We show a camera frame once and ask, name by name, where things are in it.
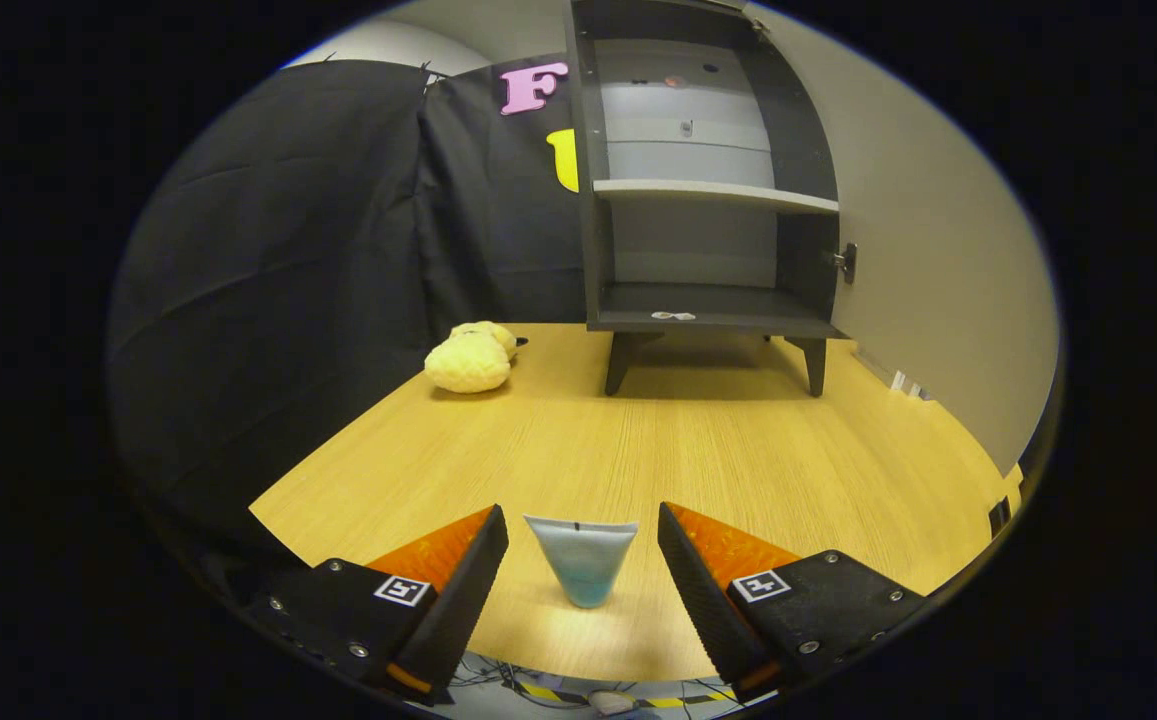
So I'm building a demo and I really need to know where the blue white squeeze tube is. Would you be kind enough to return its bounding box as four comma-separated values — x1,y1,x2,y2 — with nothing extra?
523,514,640,609

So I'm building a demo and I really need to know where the yellow plush toy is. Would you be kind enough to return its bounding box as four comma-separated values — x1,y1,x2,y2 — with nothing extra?
424,321,519,394

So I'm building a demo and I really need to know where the beige cabinet door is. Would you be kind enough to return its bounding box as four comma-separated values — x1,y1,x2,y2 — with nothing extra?
743,0,1061,476

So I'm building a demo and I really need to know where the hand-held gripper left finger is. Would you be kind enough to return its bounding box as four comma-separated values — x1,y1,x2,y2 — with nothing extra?
243,503,511,706

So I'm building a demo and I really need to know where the dark grey cabinet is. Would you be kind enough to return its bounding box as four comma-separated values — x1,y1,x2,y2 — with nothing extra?
565,0,851,398

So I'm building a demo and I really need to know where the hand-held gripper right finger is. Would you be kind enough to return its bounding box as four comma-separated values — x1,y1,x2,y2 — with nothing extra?
658,500,929,703

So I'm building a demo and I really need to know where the yellow black striped tape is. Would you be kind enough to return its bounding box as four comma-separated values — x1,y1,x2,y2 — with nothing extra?
518,680,739,711

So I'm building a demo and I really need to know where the black backdrop cloth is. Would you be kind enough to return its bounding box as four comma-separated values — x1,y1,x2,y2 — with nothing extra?
106,55,589,561

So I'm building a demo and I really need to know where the light grey cabinet shelf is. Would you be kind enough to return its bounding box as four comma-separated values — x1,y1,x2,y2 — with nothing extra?
593,178,840,215

